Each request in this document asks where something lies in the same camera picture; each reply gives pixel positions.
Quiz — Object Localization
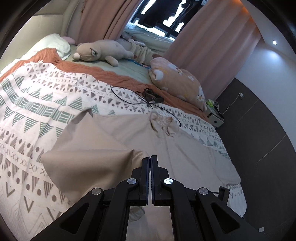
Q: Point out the beige striped plush toy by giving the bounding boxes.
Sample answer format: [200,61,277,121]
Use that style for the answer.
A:
[117,38,162,65]

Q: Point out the black cable on bed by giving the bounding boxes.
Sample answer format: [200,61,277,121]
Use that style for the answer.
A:
[110,86,182,129]

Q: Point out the patterned white duvet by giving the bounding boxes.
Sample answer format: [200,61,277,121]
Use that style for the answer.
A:
[1,48,247,240]

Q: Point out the pink curtain right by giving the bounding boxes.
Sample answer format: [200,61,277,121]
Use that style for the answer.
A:
[164,0,261,100]

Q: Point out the dark hanging clothes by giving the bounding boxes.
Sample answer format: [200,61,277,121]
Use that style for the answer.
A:
[136,1,207,28]

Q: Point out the peach cartoon pillow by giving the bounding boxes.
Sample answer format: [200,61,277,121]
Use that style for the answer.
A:
[149,57,207,111]

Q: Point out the white box on floor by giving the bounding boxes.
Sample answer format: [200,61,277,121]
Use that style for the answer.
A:
[205,99,224,128]

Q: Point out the black small device on bed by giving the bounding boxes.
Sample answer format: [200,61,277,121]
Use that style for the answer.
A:
[142,88,164,103]

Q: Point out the white charger cable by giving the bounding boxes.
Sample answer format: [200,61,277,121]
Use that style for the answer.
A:
[214,92,244,115]

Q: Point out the white pillow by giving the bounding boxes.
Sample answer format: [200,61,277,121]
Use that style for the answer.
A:
[21,34,71,60]

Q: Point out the pink curtain left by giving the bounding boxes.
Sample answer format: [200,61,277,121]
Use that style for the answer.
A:
[76,0,142,44]

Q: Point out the grey plush toy animal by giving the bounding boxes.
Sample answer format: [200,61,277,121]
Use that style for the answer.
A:
[73,40,134,67]

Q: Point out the cream upholstered headboard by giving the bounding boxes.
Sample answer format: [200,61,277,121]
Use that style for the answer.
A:
[1,1,82,69]

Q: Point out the pink curtain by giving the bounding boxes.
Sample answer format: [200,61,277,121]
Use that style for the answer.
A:
[164,0,261,100]
[76,0,142,44]

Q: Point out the beige large garment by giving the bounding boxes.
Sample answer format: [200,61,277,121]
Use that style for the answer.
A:
[41,108,241,241]

